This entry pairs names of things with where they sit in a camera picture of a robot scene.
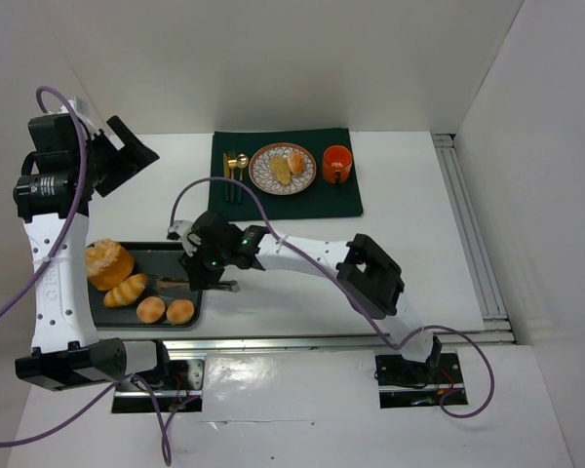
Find steel serving tongs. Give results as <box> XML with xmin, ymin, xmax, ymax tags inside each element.
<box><xmin>142</xmin><ymin>274</ymin><xmax>241</xmax><ymax>293</ymax></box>

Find striped long bread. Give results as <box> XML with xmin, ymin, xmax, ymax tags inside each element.
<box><xmin>103</xmin><ymin>273</ymin><xmax>147</xmax><ymax>308</ymax></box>

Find seeded bread slice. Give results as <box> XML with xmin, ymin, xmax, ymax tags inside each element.
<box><xmin>269</xmin><ymin>156</ymin><xmax>292</xmax><ymax>185</ymax></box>

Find sesame bun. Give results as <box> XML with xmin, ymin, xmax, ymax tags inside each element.
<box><xmin>287</xmin><ymin>150</ymin><xmax>305</xmax><ymax>176</ymax></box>

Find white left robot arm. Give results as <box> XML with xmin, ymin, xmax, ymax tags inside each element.
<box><xmin>13</xmin><ymin>113</ymin><xmax>170</xmax><ymax>391</ymax></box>

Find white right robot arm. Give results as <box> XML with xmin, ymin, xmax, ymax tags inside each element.
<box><xmin>167</xmin><ymin>212</ymin><xmax>442</xmax><ymax>375</ymax></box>

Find round bread roll right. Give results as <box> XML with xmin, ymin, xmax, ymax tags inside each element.
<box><xmin>166</xmin><ymin>299</ymin><xmax>195</xmax><ymax>326</ymax></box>

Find round bread roll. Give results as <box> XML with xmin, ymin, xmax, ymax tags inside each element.
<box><xmin>136</xmin><ymin>296</ymin><xmax>166</xmax><ymax>324</ymax></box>
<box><xmin>166</xmin><ymin>299</ymin><xmax>195</xmax><ymax>326</ymax></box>

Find round bread roll left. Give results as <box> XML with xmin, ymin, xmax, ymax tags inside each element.
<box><xmin>136</xmin><ymin>296</ymin><xmax>166</xmax><ymax>324</ymax></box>

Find black baking tray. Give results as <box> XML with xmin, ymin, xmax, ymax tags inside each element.
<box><xmin>88</xmin><ymin>242</ymin><xmax>202</xmax><ymax>329</ymax></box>

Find floral patterned plate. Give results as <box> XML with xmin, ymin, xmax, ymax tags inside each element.
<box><xmin>249</xmin><ymin>142</ymin><xmax>318</xmax><ymax>196</ymax></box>

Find large orange brioche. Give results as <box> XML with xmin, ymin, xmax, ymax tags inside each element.
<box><xmin>85</xmin><ymin>239</ymin><xmax>135</xmax><ymax>292</ymax></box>

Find dark green placemat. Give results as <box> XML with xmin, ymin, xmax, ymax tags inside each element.
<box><xmin>208</xmin><ymin>128</ymin><xmax>364</xmax><ymax>222</ymax></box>

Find orange mug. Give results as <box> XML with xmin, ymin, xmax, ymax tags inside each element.
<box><xmin>322</xmin><ymin>145</ymin><xmax>353</xmax><ymax>184</ymax></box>

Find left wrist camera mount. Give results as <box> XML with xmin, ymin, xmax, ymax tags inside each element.
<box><xmin>68</xmin><ymin>96</ymin><xmax>99</xmax><ymax>140</ymax></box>

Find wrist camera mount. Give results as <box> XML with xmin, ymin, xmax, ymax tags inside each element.
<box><xmin>167</xmin><ymin>220</ymin><xmax>201</xmax><ymax>256</ymax></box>
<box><xmin>68</xmin><ymin>96</ymin><xmax>99</xmax><ymax>140</ymax></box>

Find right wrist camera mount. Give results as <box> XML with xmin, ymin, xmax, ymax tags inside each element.
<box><xmin>167</xmin><ymin>220</ymin><xmax>201</xmax><ymax>256</ymax></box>

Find aluminium rail front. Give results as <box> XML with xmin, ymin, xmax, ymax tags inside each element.
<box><xmin>161</xmin><ymin>335</ymin><xmax>386</xmax><ymax>352</ymax></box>

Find aluminium rail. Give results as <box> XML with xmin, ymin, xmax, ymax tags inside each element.
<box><xmin>431</xmin><ymin>134</ymin><xmax>517</xmax><ymax>345</ymax></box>
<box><xmin>161</xmin><ymin>335</ymin><xmax>386</xmax><ymax>352</ymax></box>

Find gold knife green handle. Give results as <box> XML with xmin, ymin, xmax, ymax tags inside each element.
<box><xmin>222</xmin><ymin>153</ymin><xmax>231</xmax><ymax>203</ymax></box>

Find gold fork green handle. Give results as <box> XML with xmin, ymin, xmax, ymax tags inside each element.
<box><xmin>228</xmin><ymin>151</ymin><xmax>237</xmax><ymax>203</ymax></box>

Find gold spoon green handle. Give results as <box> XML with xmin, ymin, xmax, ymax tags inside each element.
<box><xmin>237</xmin><ymin>153</ymin><xmax>250</xmax><ymax>203</ymax></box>

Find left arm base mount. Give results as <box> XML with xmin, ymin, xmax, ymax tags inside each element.
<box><xmin>111</xmin><ymin>355</ymin><xmax>206</xmax><ymax>414</ymax></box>

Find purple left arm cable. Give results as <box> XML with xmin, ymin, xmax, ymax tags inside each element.
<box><xmin>0</xmin><ymin>86</ymin><xmax>175</xmax><ymax>466</ymax></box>

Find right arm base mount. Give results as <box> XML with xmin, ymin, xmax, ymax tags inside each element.
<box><xmin>373</xmin><ymin>352</ymin><xmax>468</xmax><ymax>410</ymax></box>

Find aluminium rail right side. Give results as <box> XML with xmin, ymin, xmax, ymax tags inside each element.
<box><xmin>431</xmin><ymin>134</ymin><xmax>517</xmax><ymax>345</ymax></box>

